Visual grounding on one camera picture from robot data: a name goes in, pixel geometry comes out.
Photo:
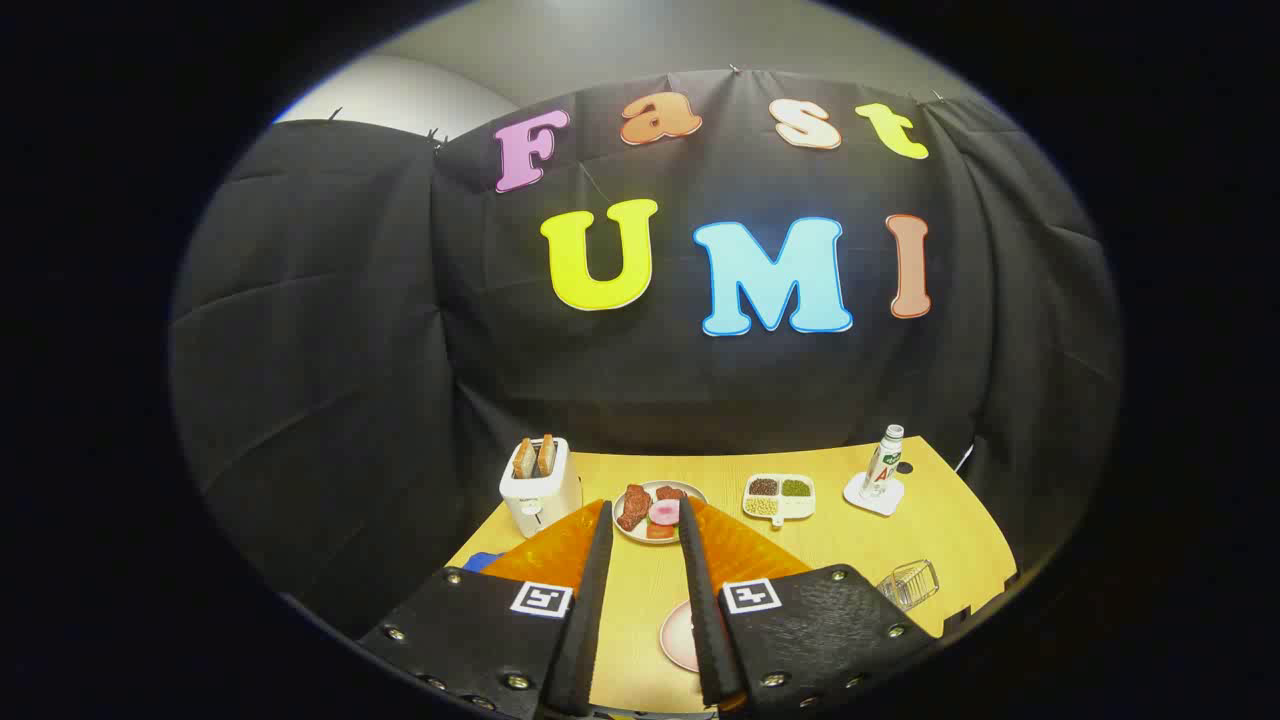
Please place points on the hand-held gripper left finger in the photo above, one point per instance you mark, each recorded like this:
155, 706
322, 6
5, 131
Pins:
585, 620

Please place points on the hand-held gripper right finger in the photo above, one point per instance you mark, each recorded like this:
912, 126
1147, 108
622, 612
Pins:
705, 620

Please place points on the pink round plate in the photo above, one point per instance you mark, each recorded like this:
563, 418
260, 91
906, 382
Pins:
680, 640

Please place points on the white oval food plate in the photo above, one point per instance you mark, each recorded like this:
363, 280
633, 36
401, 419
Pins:
628, 533

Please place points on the orange carrot slice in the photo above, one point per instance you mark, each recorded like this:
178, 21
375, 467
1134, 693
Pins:
660, 531

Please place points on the pink ham slice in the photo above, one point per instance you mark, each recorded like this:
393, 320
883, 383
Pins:
664, 512

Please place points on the blue cloth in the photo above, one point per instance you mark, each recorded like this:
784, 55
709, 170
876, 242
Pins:
480, 562

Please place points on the large brown meat piece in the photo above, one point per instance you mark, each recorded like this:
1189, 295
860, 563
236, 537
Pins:
633, 505

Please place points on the heap of yellow soybeans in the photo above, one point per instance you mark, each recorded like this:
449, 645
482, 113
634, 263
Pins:
761, 506

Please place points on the white toaster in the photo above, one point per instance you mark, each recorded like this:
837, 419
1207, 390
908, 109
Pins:
545, 495

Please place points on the small brown meat piece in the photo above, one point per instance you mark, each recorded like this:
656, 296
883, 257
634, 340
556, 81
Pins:
669, 493

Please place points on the white divided dish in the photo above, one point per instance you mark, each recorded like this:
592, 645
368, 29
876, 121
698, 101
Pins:
795, 508

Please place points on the heap of dark beans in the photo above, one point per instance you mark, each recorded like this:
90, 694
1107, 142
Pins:
763, 487

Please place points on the heap of green beans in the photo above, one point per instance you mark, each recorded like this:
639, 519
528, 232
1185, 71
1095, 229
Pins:
796, 488

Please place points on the brown toast slice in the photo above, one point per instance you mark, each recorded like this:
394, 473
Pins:
523, 460
546, 455

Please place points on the white square coaster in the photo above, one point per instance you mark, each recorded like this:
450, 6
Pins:
888, 500

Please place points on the white bottle green cap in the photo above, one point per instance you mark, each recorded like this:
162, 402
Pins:
882, 465

